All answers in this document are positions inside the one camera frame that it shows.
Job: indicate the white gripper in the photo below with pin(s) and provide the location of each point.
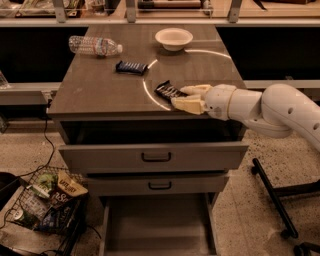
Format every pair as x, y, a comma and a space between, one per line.
217, 100

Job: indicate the chocolate rxbar wrapper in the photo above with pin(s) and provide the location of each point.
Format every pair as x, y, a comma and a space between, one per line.
167, 91

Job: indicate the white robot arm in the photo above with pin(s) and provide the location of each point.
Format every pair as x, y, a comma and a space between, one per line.
275, 112

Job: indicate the grey drawer cabinet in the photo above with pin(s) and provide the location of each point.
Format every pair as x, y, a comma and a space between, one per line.
95, 105

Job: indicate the open bottom drawer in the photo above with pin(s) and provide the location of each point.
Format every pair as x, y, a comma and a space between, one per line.
158, 225

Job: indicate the white paper bowl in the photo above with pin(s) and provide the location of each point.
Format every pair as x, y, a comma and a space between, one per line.
174, 39

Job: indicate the blue snack bar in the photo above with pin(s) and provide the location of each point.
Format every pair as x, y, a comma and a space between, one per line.
131, 68

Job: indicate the clear plastic water bottle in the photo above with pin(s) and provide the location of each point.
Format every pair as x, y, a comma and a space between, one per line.
97, 46

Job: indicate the tan chip bag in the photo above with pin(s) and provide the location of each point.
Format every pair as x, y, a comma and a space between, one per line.
69, 186

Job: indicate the green snack bag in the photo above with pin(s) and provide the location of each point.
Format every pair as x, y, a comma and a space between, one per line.
45, 185

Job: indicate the middle drawer with handle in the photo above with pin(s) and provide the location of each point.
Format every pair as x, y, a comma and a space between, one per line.
125, 185

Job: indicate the drawer with handle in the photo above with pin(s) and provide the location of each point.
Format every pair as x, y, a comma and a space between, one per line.
162, 157
125, 185

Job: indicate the top drawer with handle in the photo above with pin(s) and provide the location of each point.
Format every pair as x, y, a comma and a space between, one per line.
162, 157

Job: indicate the wire basket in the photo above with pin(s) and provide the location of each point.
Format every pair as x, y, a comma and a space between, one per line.
60, 214

